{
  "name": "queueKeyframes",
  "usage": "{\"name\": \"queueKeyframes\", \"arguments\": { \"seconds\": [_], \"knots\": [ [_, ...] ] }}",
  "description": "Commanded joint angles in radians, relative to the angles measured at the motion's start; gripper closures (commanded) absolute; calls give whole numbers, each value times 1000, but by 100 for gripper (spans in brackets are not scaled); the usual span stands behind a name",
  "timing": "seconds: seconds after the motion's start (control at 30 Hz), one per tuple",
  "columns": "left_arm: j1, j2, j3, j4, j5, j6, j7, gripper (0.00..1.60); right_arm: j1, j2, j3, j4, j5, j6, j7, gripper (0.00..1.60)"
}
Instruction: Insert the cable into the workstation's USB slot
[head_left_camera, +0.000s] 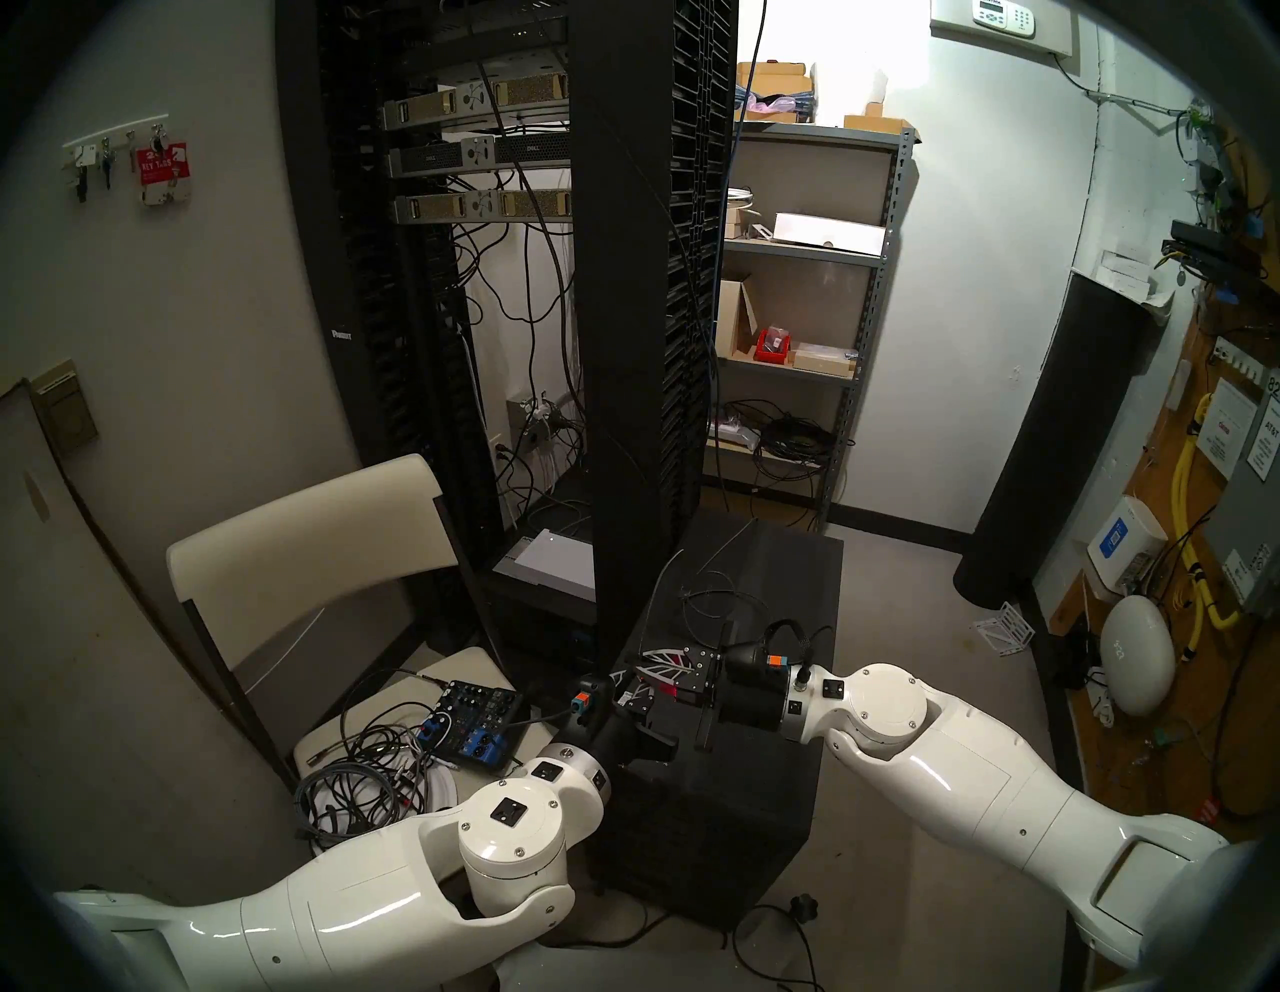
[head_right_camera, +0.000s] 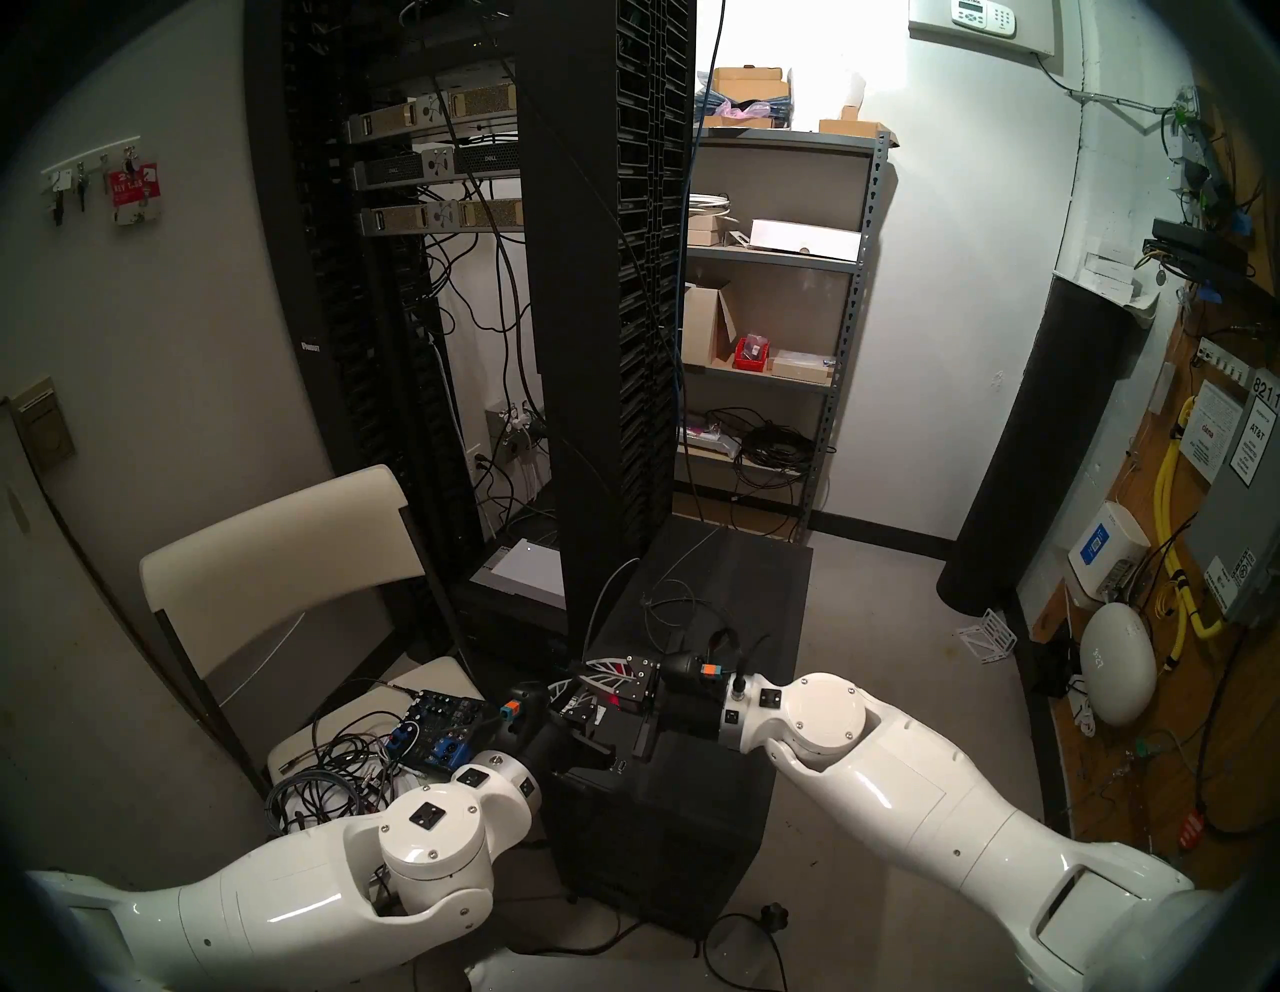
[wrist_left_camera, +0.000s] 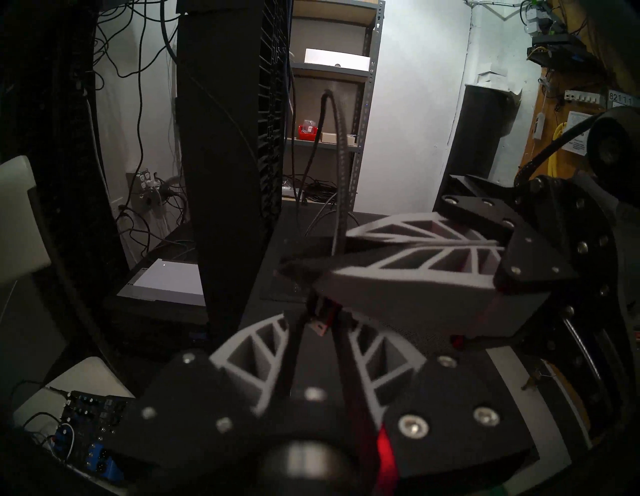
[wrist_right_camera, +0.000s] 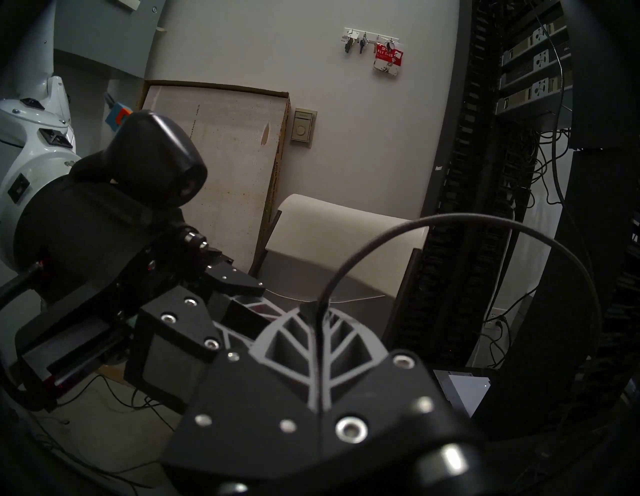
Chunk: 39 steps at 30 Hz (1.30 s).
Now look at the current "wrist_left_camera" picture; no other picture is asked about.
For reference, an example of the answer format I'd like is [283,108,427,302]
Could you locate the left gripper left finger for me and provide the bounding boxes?
[107,315,301,466]

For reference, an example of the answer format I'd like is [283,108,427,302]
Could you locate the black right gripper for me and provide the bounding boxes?
[345,172,640,416]

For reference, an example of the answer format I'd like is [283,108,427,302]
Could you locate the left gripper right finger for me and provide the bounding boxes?
[345,322,531,481]

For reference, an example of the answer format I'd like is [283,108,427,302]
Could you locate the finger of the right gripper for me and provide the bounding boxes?
[277,232,578,336]

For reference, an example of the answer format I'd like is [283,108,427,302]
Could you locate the grey braided USB cable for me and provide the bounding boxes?
[295,90,351,338]

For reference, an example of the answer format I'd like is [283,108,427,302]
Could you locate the black workstation tower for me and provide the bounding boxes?
[215,210,501,451]

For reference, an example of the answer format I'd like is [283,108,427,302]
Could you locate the tall black cylinder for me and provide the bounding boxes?
[432,84,521,213]

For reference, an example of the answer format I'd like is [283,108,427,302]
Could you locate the black blue audio mixer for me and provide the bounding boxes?
[55,390,146,483]

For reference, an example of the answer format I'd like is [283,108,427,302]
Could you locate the black UPS with white lid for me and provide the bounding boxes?
[105,257,208,361]

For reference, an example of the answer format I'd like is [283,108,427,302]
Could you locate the white printed paper label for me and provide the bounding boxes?
[565,111,596,156]

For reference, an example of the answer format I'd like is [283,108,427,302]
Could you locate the small white boxes stack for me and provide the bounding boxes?
[475,70,511,92]

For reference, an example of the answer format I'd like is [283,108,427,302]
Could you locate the grey metal shelf unit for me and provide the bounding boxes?
[287,0,386,213]

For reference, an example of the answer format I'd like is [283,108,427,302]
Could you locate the white patch panel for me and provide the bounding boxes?
[564,89,608,106]

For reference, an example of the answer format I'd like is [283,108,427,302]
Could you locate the black network device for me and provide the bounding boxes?
[527,32,601,68]

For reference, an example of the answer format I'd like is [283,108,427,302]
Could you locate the flat white box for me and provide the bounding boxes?
[304,48,372,72]

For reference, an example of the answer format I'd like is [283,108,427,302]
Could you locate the black server rack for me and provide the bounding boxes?
[0,0,293,346]

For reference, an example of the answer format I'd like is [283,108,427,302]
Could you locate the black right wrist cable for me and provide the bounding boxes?
[514,114,601,187]

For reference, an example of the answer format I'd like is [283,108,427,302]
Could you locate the thick yellow cable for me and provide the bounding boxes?
[550,122,568,178]

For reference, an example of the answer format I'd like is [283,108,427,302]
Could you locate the black cable bundle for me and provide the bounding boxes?
[282,175,341,203]

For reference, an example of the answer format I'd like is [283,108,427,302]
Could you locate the tangle of black rack cables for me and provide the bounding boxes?
[95,0,191,261]

